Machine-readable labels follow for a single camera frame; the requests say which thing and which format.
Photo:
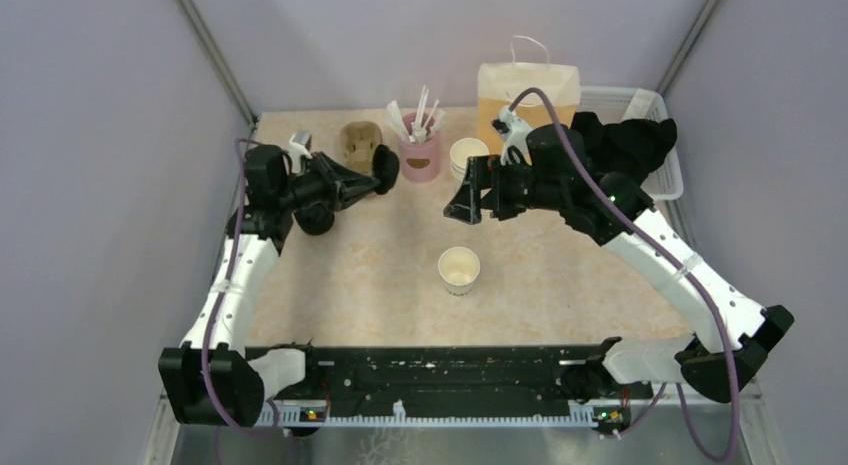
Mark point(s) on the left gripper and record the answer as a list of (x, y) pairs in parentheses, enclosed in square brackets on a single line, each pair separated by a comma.
[(342, 192)]

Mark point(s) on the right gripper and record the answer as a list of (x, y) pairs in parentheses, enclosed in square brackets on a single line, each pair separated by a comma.
[(483, 172)]

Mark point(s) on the black plastic cup lid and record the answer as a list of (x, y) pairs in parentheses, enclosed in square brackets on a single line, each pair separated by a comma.
[(385, 168)]

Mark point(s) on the white paper coffee cup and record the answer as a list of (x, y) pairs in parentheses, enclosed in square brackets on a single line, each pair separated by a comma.
[(459, 268)]

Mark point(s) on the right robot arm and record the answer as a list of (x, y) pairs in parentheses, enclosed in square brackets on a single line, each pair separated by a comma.
[(549, 168)]

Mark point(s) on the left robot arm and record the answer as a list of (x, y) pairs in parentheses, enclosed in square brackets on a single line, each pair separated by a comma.
[(208, 378)]

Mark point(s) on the stack of black lids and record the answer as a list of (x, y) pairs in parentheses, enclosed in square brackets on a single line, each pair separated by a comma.
[(315, 220)]

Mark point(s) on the brown pulp cup carrier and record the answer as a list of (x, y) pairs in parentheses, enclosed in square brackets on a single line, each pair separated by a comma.
[(359, 141)]

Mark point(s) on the stack of white paper cups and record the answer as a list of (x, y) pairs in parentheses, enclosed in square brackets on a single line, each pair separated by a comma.
[(461, 151)]

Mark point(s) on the pink straw holder cup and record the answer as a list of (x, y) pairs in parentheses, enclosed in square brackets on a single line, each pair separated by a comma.
[(420, 162)]

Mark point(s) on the white plastic basket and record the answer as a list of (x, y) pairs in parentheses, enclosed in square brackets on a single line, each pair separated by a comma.
[(617, 104)]

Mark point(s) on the black cloth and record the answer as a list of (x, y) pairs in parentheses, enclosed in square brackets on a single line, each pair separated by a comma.
[(635, 147)]

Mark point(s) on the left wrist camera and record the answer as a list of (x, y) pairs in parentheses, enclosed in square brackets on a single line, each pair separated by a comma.
[(299, 144)]

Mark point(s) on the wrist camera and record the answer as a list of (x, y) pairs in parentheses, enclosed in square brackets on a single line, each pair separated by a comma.
[(299, 144), (513, 130)]

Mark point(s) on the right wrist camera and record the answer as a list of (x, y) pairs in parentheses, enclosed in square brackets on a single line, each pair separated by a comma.
[(513, 130)]

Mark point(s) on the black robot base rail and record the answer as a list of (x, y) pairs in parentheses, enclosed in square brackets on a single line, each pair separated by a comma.
[(518, 386)]

